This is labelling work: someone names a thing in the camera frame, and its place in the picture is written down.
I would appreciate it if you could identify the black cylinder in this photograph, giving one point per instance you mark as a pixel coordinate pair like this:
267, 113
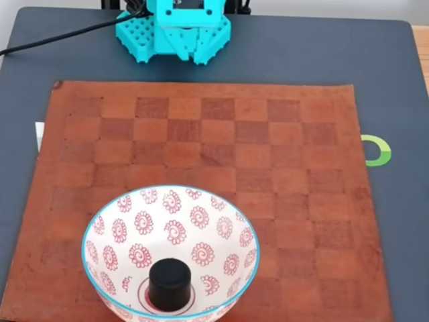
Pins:
169, 281

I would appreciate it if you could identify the white bowl with red flowers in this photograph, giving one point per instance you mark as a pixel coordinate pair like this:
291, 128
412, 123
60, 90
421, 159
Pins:
207, 234

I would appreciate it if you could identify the brown leather chessboard mat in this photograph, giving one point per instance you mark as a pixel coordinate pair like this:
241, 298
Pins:
268, 201

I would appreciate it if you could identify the dark grey desk mat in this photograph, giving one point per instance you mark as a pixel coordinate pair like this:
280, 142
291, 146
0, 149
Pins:
301, 50

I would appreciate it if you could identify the black table clamp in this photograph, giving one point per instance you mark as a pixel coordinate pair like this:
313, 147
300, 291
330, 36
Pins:
239, 6
110, 4

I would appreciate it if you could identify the white paper sheet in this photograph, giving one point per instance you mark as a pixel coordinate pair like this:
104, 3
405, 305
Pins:
39, 135

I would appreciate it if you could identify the turquoise camera mount with board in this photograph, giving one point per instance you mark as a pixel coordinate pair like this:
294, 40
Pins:
187, 18

